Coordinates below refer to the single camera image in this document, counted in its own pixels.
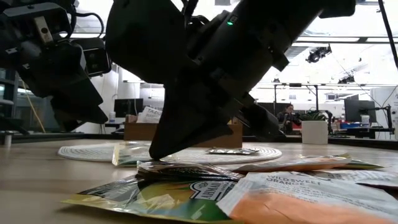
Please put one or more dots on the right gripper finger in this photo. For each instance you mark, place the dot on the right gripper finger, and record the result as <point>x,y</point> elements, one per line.
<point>186,130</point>
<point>261,121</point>

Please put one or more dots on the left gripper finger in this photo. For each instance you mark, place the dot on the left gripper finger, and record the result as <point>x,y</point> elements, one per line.
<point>81,104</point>
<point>71,124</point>

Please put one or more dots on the white round woven placemat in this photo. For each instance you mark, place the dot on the white round woven placemat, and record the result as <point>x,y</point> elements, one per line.
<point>93,152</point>

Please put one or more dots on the white orange Tazo tea packet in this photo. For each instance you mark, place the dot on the white orange Tazo tea packet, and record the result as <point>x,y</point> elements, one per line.
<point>367,178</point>
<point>311,202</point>
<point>295,163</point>
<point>150,115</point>

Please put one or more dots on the peach foil Ahmad tea packet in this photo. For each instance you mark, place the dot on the peach foil Ahmad tea packet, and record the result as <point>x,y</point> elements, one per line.
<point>186,171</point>
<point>233,151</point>

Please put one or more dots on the yellow green Ahmad tea packet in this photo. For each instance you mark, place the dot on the yellow green Ahmad tea packet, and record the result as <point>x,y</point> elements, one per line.
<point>130,154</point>
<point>155,202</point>
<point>363,164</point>

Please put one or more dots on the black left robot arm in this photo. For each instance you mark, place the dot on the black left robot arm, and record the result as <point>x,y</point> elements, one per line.
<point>31,15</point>

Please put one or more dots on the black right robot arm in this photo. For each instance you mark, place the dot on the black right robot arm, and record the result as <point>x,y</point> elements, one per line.
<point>311,12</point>

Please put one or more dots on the wooden tea box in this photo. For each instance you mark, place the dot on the wooden tea box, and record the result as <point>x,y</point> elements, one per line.
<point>140,137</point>

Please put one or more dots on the person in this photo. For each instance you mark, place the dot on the person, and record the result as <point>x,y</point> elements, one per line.
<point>287,116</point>

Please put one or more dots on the white bottle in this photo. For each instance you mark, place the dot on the white bottle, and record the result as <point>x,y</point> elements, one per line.
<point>112,117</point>

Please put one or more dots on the black computer monitor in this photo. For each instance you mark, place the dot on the black computer monitor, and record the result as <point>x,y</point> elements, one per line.
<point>128,108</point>
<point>359,110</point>

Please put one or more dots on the white pot with green plant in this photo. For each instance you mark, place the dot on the white pot with green plant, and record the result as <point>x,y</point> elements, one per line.
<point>314,132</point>

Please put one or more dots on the blue bin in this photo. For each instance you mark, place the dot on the blue bin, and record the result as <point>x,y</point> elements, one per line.
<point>349,125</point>

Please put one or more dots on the overhead light bar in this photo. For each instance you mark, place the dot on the overhead light bar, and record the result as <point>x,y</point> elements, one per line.
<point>342,39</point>

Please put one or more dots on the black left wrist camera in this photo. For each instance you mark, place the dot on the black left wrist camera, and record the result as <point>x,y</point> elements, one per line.
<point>94,57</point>

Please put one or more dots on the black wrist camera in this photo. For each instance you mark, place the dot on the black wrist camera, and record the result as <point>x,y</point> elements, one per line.
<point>146,37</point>
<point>94,57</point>

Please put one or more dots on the black distant workstation frame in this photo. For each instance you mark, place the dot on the black distant workstation frame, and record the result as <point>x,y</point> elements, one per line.
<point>295,84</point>

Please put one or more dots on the metal frame post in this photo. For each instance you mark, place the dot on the metal frame post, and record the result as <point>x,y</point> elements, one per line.
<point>6,140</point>

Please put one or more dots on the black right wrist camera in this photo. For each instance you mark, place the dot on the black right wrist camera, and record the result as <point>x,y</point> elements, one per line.
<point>146,37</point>

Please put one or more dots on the black ceiling camera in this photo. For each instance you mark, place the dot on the black ceiling camera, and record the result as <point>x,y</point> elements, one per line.
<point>317,54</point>
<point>346,79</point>

